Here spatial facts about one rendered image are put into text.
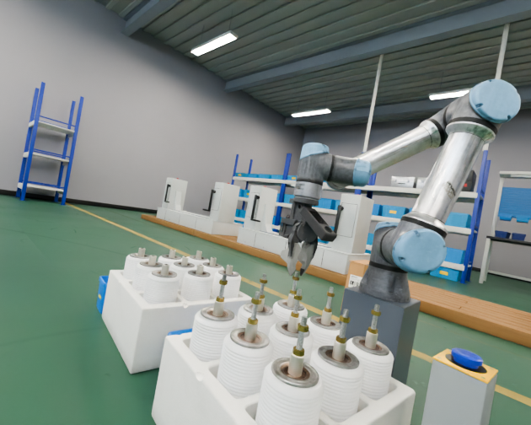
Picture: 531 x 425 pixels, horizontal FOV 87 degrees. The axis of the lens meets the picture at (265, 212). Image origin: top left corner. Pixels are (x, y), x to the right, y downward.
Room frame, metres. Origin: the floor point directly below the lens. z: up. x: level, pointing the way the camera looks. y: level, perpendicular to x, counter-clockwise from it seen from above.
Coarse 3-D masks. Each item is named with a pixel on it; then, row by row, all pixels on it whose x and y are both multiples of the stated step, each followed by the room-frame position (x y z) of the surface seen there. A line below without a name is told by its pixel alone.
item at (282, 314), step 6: (276, 306) 0.76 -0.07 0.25; (276, 312) 0.75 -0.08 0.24; (282, 312) 0.73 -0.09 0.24; (288, 312) 0.73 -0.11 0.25; (300, 312) 0.74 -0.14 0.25; (306, 312) 0.76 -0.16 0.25; (276, 318) 0.74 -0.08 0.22; (282, 318) 0.73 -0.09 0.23; (288, 318) 0.73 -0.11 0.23; (300, 318) 0.73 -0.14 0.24
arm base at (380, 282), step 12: (372, 264) 0.89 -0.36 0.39; (372, 276) 0.87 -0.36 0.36; (384, 276) 0.85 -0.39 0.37; (396, 276) 0.84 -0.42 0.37; (360, 288) 0.90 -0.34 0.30; (372, 288) 0.85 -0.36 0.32; (384, 288) 0.84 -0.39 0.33; (396, 288) 0.84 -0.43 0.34; (408, 288) 0.86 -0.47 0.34; (396, 300) 0.83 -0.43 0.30; (408, 300) 0.85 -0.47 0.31
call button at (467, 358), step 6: (456, 348) 0.45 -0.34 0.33; (456, 354) 0.43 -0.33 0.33; (462, 354) 0.43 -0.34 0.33; (468, 354) 0.43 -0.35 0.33; (474, 354) 0.44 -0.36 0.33; (456, 360) 0.44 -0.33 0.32; (462, 360) 0.43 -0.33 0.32; (468, 360) 0.42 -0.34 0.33; (474, 360) 0.42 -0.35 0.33; (480, 360) 0.42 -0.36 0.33; (468, 366) 0.42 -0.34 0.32; (474, 366) 0.42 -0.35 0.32
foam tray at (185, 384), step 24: (168, 336) 0.63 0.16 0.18; (168, 360) 0.60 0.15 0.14; (192, 360) 0.55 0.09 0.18; (216, 360) 0.57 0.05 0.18; (168, 384) 0.59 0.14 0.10; (192, 384) 0.52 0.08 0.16; (216, 384) 0.49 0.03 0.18; (168, 408) 0.57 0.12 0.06; (192, 408) 0.51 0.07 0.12; (216, 408) 0.45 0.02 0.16; (240, 408) 0.44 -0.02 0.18; (360, 408) 0.53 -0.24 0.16; (384, 408) 0.51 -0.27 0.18; (408, 408) 0.57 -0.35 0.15
